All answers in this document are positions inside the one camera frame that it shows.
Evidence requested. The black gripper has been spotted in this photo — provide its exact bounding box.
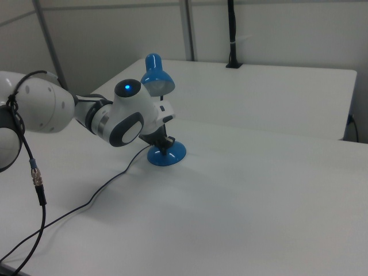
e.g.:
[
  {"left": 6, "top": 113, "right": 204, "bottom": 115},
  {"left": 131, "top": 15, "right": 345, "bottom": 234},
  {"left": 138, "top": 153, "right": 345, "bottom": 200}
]
[{"left": 140, "top": 123, "right": 177, "bottom": 157}]

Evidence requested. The blue gooseneck desk lamp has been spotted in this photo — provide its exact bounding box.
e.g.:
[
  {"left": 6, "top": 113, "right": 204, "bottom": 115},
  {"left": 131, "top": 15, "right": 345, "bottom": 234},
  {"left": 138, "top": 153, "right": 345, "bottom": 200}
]
[{"left": 140, "top": 53, "right": 188, "bottom": 167}]

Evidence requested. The black arm cable with connector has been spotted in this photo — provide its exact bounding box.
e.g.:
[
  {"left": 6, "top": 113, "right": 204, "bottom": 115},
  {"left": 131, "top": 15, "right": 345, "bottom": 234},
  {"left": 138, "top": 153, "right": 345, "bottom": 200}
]
[{"left": 5, "top": 70, "right": 60, "bottom": 276}]

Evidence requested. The thin black lamp power cable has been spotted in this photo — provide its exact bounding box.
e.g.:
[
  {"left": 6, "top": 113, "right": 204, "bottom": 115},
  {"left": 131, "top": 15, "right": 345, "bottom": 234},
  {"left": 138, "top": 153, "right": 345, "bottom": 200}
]
[{"left": 0, "top": 145, "right": 152, "bottom": 264}]

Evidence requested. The black cable behind table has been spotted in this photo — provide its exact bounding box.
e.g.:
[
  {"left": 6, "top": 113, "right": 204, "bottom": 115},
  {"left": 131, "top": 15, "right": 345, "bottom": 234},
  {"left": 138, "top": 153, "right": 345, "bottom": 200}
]
[{"left": 347, "top": 114, "right": 360, "bottom": 142}]

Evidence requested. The slanted grey partition post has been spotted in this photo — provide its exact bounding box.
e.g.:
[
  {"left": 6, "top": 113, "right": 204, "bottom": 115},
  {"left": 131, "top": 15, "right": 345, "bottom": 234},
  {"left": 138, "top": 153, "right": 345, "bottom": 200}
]
[{"left": 32, "top": 0, "right": 69, "bottom": 90}]

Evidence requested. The black pole with white tie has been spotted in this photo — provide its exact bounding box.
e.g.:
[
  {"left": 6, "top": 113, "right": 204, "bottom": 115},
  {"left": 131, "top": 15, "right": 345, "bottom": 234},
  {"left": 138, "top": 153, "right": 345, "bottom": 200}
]
[{"left": 225, "top": 0, "right": 244, "bottom": 69}]

